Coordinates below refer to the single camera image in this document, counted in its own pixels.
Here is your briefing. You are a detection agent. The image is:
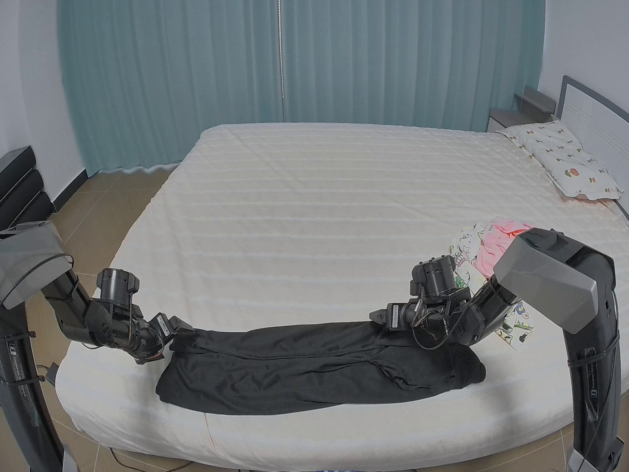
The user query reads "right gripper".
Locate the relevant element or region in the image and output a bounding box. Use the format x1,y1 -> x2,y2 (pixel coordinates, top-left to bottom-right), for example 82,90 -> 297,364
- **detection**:
370,302 -> 418,332

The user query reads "black cable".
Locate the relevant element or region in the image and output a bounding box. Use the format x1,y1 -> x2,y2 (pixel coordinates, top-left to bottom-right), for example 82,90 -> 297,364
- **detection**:
109,446 -> 150,467

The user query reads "pink garment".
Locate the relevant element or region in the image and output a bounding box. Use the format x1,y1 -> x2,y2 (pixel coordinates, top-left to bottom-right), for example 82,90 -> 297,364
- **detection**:
473,218 -> 536,280

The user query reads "white printed garment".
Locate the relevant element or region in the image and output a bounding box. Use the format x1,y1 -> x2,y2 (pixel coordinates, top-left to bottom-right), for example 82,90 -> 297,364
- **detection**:
448,222 -> 536,358

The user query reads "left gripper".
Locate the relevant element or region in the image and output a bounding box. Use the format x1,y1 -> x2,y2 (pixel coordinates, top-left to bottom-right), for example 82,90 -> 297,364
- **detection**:
147,313 -> 196,358

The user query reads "black garment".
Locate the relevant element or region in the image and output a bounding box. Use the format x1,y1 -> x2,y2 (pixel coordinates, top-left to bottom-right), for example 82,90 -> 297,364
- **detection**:
156,320 -> 487,416

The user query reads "white printed pillow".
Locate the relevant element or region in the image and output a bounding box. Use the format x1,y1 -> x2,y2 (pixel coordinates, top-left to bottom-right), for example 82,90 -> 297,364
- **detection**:
495,120 -> 622,200

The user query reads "bed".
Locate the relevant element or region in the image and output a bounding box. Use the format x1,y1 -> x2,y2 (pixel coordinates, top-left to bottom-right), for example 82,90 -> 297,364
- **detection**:
54,76 -> 629,465

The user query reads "grey bedside table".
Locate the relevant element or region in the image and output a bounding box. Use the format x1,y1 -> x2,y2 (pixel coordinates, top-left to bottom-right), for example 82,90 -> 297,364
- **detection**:
489,85 -> 559,132

